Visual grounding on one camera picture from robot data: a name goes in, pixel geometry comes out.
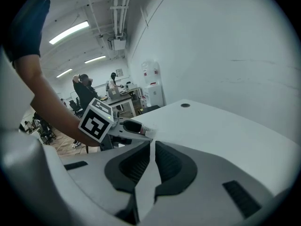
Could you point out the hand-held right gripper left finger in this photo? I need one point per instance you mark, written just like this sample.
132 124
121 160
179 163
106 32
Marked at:
98 173

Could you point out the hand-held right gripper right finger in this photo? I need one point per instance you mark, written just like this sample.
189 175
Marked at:
202 173

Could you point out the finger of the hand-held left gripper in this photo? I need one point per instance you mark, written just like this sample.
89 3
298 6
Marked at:
132 126
134 136

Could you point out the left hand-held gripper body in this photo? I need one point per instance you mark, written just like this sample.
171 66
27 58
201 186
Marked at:
95 123

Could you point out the white cotton swab container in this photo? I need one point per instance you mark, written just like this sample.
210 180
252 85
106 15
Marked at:
148 131

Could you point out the person's left forearm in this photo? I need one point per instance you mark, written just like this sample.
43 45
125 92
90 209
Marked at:
47 95

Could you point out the black office chair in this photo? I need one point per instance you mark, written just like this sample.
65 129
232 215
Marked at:
74 105

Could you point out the wooden work desk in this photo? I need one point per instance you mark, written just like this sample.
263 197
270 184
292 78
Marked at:
122 100

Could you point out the grey laptop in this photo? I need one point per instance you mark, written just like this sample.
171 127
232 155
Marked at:
114 93

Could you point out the white water dispenser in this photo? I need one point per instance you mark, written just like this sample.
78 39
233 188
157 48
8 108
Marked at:
152 83

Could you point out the long ceiling light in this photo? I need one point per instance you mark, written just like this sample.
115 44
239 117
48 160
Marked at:
64 73
95 59
69 32

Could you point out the white ceiling unit box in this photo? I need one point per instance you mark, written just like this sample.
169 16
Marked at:
116 43

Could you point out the white ceiling pipes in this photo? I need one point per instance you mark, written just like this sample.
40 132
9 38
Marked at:
121 8

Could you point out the dark blue shirt sleeve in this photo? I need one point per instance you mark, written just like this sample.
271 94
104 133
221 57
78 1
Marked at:
26 25

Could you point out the white wall notice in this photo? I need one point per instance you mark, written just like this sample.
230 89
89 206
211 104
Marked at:
119 72

